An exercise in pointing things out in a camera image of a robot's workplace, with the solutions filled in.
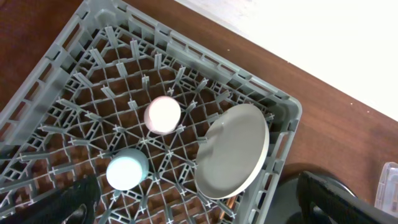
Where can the light blue plastic cup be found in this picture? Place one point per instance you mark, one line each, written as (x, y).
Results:
(127, 169)

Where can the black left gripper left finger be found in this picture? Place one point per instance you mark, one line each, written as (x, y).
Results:
(73, 204)

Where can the round black serving tray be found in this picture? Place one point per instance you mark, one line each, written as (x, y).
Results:
(285, 208)

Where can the grey plastic dishwasher rack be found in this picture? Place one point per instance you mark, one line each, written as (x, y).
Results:
(85, 101)

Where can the grey round plate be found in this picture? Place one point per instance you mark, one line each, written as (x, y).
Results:
(234, 154)

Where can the wooden chopstick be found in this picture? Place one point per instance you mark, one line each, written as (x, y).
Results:
(229, 203)

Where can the pink plastic cup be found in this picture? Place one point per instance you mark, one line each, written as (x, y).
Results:
(162, 115)

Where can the clear plastic waste bin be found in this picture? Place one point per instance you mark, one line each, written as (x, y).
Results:
(386, 197)

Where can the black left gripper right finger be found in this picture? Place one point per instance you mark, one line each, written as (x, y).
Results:
(322, 202)

